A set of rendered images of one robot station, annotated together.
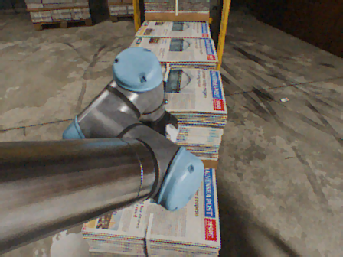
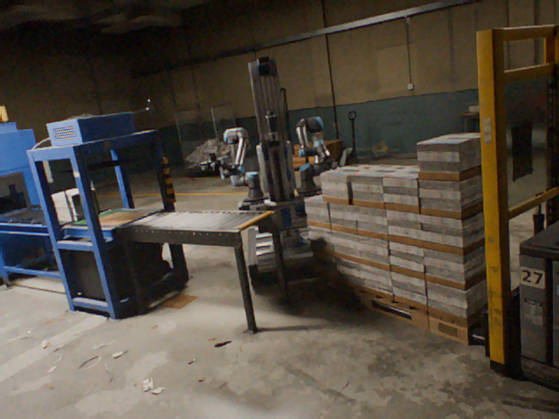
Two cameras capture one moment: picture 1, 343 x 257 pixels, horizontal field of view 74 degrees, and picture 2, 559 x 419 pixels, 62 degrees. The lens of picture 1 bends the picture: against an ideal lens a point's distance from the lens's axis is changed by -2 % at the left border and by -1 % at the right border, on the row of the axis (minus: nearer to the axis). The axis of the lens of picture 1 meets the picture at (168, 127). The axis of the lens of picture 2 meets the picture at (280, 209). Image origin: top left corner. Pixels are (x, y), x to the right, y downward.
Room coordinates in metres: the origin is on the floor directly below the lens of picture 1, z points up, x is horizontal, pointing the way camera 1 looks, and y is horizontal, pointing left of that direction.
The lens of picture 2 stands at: (3.02, -2.76, 1.69)
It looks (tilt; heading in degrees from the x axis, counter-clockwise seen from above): 13 degrees down; 140
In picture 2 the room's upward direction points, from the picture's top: 9 degrees counter-clockwise
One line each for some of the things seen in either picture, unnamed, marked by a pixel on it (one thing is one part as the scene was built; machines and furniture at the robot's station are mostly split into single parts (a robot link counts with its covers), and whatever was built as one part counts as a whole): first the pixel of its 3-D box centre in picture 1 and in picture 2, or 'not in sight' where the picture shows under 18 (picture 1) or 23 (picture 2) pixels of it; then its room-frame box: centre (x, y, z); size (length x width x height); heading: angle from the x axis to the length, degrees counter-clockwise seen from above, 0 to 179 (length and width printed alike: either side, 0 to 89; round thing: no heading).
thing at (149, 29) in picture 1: (174, 29); (416, 171); (1.28, -0.03, 1.06); 0.37 x 0.28 x 0.01; 85
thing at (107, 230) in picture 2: not in sight; (115, 222); (-1.34, -1.12, 0.75); 0.70 x 0.65 x 0.10; 16
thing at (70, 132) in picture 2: not in sight; (93, 128); (-1.34, -1.12, 1.65); 0.60 x 0.45 x 0.20; 106
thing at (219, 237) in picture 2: not in sight; (173, 235); (-0.29, -1.09, 0.74); 1.34 x 0.05 x 0.12; 16
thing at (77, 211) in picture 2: not in sight; (74, 204); (-1.89, -1.28, 0.93); 0.38 x 0.30 x 0.26; 16
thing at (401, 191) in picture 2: not in sight; (417, 188); (1.28, -0.03, 0.95); 0.38 x 0.29 x 0.23; 85
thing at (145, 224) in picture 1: (168, 170); (376, 250); (0.85, 0.01, 0.42); 1.17 x 0.39 x 0.83; 175
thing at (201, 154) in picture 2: not in sight; (209, 141); (-6.89, 3.71, 0.85); 1.21 x 0.83 x 1.71; 16
